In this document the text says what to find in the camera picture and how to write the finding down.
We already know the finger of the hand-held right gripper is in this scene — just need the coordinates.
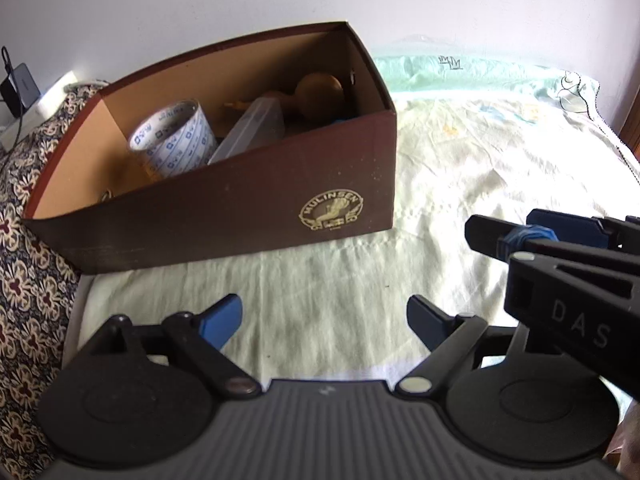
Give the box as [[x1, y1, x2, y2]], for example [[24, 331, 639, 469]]
[[464, 214, 640, 281], [526, 208, 640, 260]]

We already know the white power strip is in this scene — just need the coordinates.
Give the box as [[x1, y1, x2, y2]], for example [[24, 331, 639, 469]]
[[0, 71, 78, 151]]

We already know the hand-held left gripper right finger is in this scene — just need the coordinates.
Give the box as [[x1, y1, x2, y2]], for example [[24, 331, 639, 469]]
[[397, 295, 518, 401]]

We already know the clear plastic box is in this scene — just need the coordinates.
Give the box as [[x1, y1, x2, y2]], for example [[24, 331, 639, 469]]
[[207, 97, 286, 165]]

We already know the wooden door frame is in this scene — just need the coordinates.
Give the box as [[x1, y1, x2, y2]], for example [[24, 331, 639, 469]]
[[620, 95, 640, 166]]

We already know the printed packing tape roll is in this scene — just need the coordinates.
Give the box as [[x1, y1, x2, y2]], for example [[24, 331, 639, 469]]
[[127, 100, 218, 178]]

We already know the floral patterned cloth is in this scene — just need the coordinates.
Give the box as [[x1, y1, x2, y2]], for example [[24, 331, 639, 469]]
[[0, 80, 108, 480]]

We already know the black charger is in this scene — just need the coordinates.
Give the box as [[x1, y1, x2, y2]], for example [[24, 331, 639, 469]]
[[0, 62, 41, 116]]

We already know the black cable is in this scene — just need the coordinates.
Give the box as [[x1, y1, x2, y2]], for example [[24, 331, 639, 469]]
[[0, 46, 26, 151]]

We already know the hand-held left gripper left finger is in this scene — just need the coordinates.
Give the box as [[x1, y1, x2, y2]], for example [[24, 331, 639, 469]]
[[75, 293, 261, 400]]

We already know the pale printed bedsheet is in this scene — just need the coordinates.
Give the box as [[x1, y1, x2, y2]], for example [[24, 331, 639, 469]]
[[62, 52, 640, 411]]

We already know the brown cardboard box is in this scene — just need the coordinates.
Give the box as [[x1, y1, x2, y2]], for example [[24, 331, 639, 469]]
[[22, 21, 398, 276]]

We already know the brown dried gourd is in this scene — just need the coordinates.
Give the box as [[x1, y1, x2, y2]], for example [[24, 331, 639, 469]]
[[265, 72, 346, 126]]

